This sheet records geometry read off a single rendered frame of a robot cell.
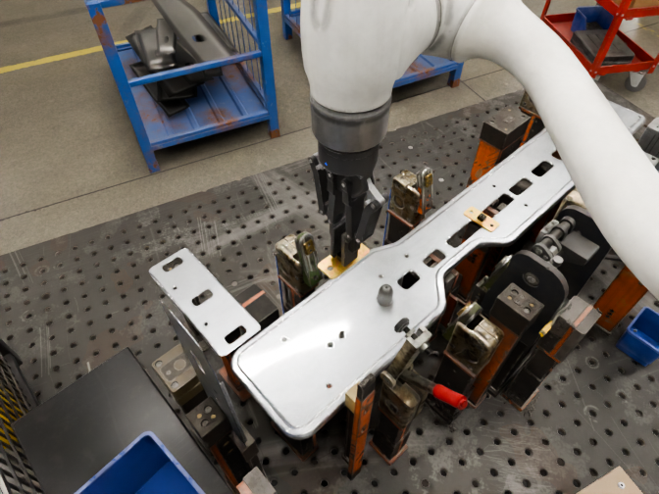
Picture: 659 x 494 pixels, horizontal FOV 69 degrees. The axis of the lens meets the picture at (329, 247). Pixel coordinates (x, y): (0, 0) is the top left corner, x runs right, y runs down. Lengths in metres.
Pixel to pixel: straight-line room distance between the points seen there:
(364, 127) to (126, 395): 0.65
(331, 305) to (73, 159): 2.46
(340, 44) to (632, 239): 0.30
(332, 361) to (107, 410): 0.41
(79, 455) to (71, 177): 2.33
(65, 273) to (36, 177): 1.64
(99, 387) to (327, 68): 0.71
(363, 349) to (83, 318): 0.84
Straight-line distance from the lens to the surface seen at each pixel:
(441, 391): 0.79
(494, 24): 0.57
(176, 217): 1.65
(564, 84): 0.53
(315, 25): 0.48
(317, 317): 0.99
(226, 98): 3.14
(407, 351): 0.75
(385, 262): 1.08
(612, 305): 1.43
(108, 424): 0.94
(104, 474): 0.78
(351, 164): 0.57
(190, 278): 1.09
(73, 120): 3.57
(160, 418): 0.92
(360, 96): 0.50
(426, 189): 1.17
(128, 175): 2.98
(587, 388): 1.40
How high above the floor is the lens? 1.85
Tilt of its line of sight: 51 degrees down
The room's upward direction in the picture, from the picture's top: straight up
